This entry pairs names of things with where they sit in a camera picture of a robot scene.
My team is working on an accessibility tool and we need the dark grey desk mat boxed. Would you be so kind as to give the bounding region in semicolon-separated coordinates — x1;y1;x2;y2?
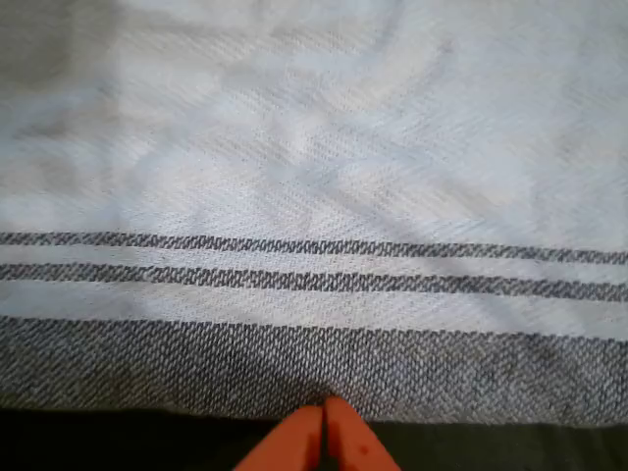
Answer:
0;405;628;471

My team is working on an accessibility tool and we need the white striped towel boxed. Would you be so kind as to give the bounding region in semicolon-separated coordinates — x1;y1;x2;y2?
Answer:
0;0;628;427

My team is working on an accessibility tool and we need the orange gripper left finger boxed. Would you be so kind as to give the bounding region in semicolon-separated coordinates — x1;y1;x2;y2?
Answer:
234;404;326;471

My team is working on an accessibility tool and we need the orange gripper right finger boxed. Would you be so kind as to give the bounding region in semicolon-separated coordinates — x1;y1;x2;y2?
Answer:
323;395;402;471

